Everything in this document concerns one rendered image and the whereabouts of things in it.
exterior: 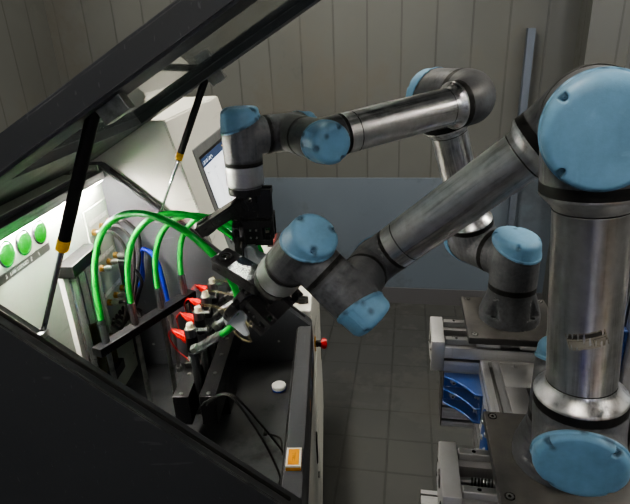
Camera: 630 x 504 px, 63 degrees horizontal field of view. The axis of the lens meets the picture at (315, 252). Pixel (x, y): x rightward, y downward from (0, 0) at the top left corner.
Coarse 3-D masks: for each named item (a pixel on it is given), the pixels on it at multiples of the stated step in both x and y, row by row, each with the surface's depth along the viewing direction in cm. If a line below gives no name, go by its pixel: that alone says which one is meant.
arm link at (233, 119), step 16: (224, 112) 95; (240, 112) 94; (256, 112) 96; (224, 128) 95; (240, 128) 94; (256, 128) 96; (224, 144) 97; (240, 144) 95; (256, 144) 97; (224, 160) 99; (240, 160) 97; (256, 160) 98
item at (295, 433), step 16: (304, 336) 146; (304, 352) 138; (304, 368) 131; (304, 384) 125; (304, 400) 119; (288, 416) 115; (304, 416) 114; (288, 432) 110; (304, 432) 110; (304, 448) 106; (304, 464) 103; (288, 480) 98; (304, 480) 102; (304, 496) 100
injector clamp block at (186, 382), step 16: (208, 352) 137; (224, 352) 134; (224, 368) 128; (192, 384) 122; (208, 384) 122; (224, 384) 128; (176, 400) 118; (192, 400) 121; (224, 400) 127; (176, 416) 120; (192, 416) 121; (208, 416) 120
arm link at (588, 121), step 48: (576, 96) 51; (624, 96) 49; (576, 144) 52; (624, 144) 50; (576, 192) 55; (624, 192) 53; (576, 240) 58; (624, 240) 57; (576, 288) 60; (624, 288) 59; (576, 336) 61; (576, 384) 64; (576, 432) 63; (624, 432) 65; (576, 480) 66; (624, 480) 63
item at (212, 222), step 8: (232, 200) 105; (224, 208) 103; (232, 208) 102; (240, 208) 102; (208, 216) 106; (216, 216) 102; (224, 216) 102; (232, 216) 102; (200, 224) 104; (208, 224) 103; (216, 224) 103; (200, 232) 104; (208, 232) 104
